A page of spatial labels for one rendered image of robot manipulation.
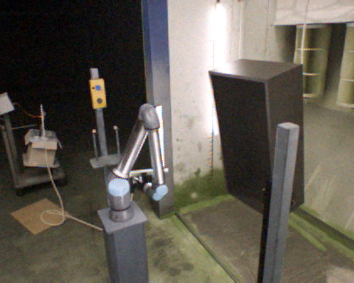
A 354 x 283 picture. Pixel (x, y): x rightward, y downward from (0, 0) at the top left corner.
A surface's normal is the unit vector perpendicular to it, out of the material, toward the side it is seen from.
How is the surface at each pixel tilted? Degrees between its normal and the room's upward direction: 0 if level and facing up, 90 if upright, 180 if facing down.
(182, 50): 90
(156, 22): 90
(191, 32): 90
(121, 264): 90
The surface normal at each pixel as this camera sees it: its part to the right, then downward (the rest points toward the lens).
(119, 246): 0.45, 0.29
